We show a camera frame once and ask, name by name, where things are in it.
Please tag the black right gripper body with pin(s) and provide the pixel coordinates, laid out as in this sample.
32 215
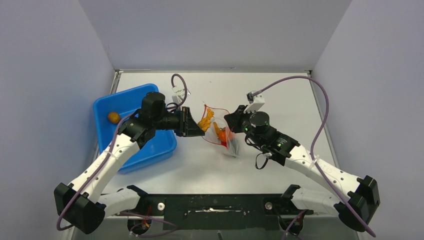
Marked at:
255 139

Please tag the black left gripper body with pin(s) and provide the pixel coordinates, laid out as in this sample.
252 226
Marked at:
170 121

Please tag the yellow fried food piece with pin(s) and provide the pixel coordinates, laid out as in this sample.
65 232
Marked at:
205 121

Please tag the orange toy pumpkin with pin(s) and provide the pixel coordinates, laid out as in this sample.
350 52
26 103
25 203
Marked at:
222 136

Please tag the round brown fried ball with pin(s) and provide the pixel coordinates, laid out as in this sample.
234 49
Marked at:
113 117

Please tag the golden fried nugget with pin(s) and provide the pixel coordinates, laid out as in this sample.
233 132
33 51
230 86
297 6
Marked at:
217 129

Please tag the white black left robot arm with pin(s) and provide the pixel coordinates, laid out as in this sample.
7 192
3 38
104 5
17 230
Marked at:
81 203

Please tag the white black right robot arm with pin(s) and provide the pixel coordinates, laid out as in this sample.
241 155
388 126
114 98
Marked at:
354 200

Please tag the blue plastic bin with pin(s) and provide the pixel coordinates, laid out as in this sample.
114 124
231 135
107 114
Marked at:
158 149

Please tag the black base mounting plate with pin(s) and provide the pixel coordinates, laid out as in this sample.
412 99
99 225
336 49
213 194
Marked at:
217 211

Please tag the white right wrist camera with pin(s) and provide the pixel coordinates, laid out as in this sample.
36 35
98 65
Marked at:
256 101

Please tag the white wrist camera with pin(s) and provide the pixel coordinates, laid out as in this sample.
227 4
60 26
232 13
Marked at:
179 94
256 101

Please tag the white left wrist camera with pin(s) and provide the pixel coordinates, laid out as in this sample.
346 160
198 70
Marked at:
179 94

